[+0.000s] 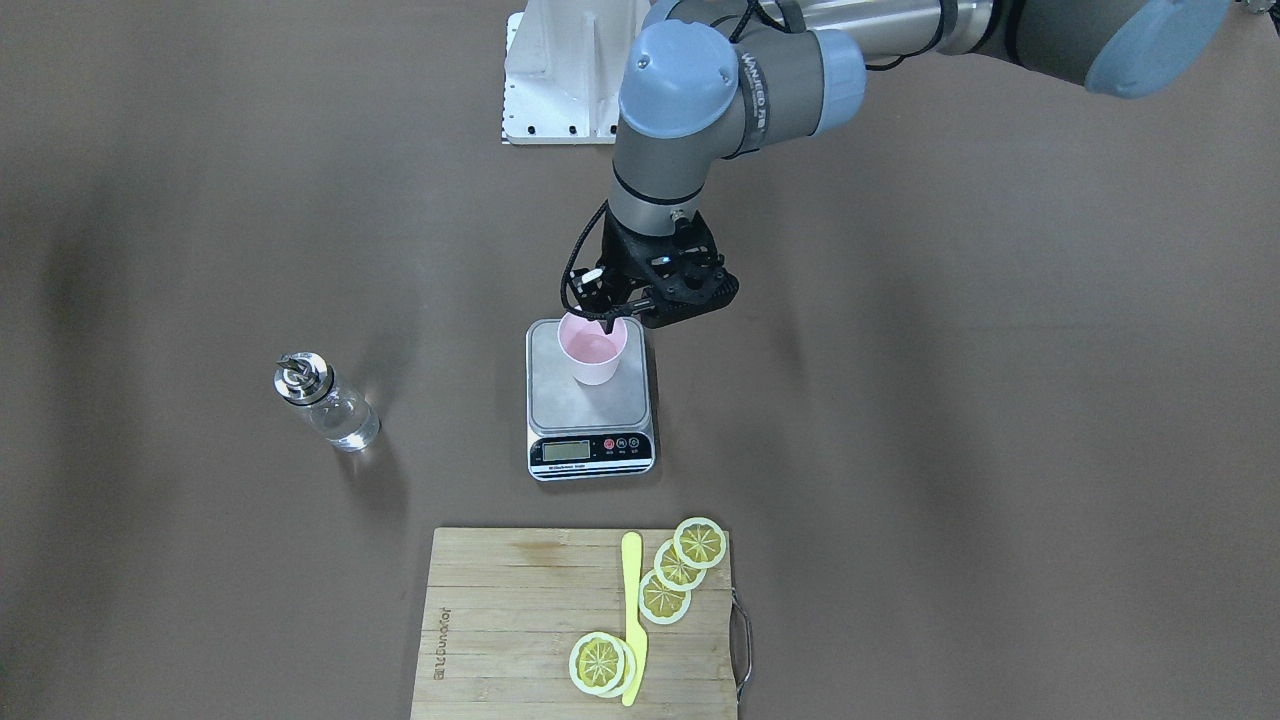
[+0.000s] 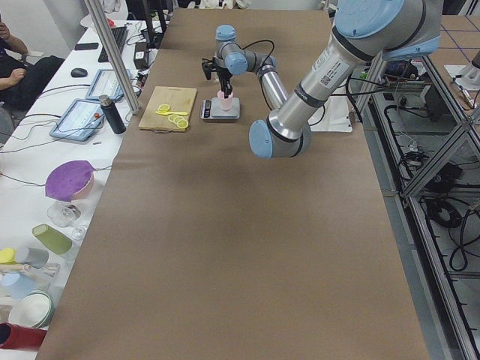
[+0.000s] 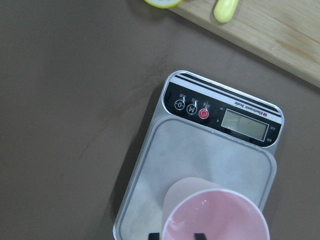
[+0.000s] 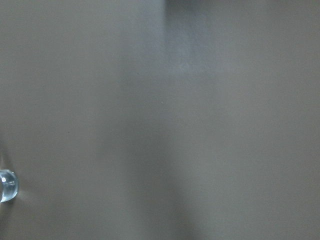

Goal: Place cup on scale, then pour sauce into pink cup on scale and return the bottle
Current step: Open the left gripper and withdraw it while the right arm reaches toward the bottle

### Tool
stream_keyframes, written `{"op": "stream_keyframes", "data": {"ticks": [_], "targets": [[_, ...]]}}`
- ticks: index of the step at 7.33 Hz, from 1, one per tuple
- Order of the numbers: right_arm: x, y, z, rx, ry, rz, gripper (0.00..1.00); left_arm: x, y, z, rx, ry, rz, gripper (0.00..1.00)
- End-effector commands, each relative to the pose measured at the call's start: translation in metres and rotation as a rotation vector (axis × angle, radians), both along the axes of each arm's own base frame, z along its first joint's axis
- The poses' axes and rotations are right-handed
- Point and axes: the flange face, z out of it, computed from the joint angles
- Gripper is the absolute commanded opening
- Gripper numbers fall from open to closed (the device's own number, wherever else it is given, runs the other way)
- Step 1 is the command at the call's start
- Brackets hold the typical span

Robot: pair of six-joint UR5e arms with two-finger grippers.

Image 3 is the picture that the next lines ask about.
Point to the yellow plastic knife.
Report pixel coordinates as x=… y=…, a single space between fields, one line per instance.
x=224 y=10

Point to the digital kitchen scale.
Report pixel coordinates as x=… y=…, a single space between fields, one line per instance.
x=204 y=129

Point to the lemon slice near handle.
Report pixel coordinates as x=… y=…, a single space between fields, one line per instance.
x=163 y=4

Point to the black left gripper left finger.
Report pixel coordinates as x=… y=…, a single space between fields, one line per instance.
x=154 y=236

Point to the pink plastic cup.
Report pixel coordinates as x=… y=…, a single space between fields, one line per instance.
x=194 y=205

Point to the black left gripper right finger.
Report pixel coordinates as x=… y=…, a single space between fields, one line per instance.
x=200 y=236

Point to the wooden cutting board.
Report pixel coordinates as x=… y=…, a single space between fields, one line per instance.
x=284 y=32

